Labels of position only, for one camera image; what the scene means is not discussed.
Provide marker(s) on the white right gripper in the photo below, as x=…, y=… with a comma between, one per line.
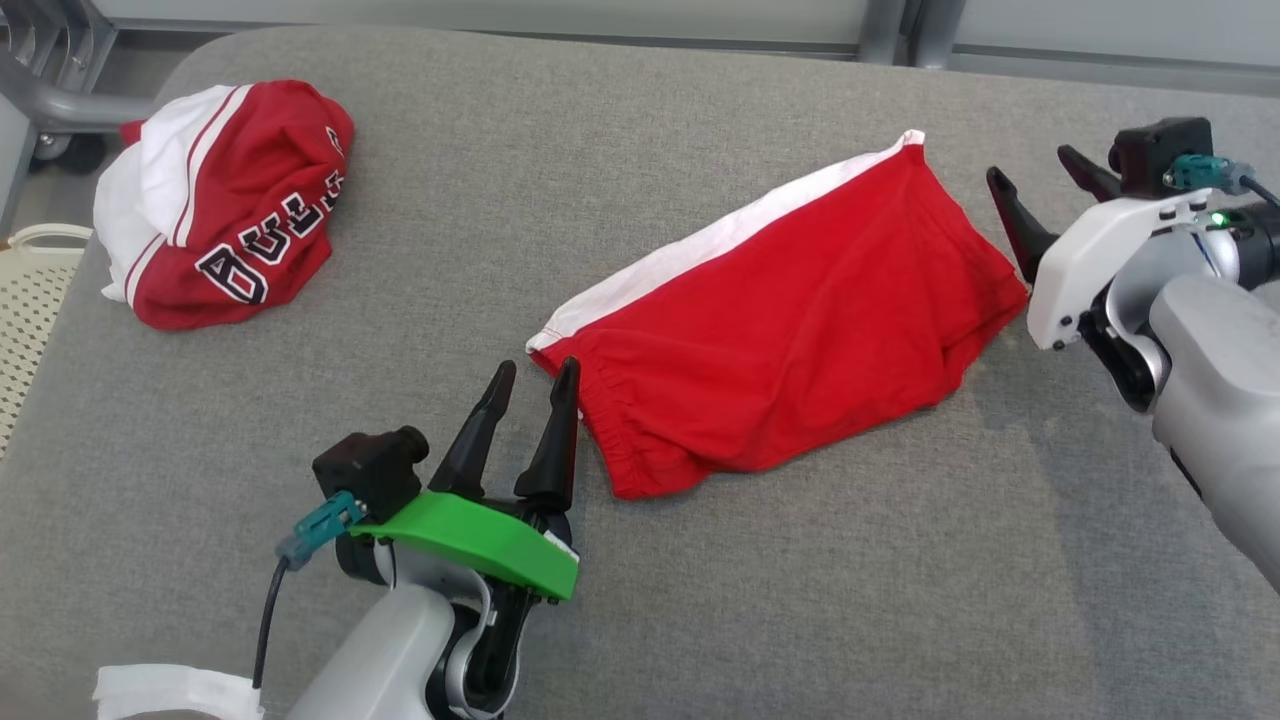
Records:
x=1085, y=265

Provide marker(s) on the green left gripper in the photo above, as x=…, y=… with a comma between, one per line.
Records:
x=470, y=535

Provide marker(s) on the red shorts white stripe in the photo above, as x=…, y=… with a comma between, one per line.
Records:
x=800, y=340

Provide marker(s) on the red basketball jersey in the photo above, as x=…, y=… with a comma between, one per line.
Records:
x=260, y=200

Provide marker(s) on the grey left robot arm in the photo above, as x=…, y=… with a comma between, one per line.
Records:
x=380, y=650

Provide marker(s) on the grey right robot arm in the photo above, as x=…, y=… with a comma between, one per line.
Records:
x=1220, y=380

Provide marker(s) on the cream perforated laundry basket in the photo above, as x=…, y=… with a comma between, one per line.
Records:
x=30, y=320

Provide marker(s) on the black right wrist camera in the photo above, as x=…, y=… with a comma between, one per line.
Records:
x=1150, y=150

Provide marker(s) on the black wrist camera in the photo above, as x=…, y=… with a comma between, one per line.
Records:
x=365, y=465
x=1150, y=150

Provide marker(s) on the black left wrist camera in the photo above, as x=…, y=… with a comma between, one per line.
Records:
x=365, y=465

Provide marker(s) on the grey partition post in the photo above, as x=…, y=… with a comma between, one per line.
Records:
x=882, y=30
x=937, y=32

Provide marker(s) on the grey metal cart frame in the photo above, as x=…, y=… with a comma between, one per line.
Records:
x=50, y=95

